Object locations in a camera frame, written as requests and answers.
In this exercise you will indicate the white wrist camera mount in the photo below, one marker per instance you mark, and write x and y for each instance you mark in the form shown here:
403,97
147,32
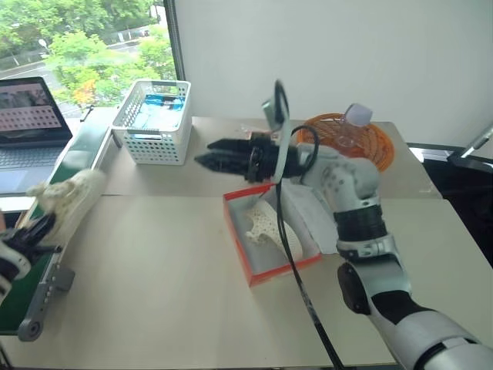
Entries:
18,266
284,142

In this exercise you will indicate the green conveyor belt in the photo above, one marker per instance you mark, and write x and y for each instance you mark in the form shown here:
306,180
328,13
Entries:
23,304

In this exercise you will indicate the grey window frame post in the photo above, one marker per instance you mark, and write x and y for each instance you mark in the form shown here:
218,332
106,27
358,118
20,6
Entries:
175,38

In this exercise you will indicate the silver metal pole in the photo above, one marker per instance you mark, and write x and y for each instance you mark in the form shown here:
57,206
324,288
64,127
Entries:
479,140

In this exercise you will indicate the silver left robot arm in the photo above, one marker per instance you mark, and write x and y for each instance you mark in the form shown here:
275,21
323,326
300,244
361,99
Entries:
4,291

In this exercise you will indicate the orange shoebox with lid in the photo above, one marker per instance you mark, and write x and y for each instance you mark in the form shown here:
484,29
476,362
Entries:
285,271

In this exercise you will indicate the clear bottle with lilac cap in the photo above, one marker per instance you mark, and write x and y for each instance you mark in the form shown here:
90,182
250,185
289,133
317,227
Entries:
358,115

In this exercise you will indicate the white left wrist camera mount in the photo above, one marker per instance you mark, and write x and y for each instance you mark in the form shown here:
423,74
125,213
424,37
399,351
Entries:
18,266

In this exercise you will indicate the orange round mesh basket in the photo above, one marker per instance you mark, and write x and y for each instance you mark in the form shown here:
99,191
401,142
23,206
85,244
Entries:
379,148

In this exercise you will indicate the white perforated shoe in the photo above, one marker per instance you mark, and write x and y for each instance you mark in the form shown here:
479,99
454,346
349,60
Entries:
265,227
77,196

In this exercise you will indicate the blue plastic packet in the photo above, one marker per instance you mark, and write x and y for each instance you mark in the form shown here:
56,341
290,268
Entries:
158,112

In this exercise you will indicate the white perforated plastic basket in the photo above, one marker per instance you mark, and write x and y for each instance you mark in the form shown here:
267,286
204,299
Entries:
158,148

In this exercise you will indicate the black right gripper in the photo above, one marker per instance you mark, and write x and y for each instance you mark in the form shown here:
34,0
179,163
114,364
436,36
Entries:
263,160

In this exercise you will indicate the open dark laptop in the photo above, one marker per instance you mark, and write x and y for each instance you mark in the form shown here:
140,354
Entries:
27,154

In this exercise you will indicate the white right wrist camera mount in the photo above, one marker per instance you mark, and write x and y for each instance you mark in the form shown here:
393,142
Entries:
284,142

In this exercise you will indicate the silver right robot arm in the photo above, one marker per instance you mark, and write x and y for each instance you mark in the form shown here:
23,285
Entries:
358,173

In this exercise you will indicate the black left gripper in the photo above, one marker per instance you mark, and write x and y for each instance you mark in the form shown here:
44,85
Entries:
17,241

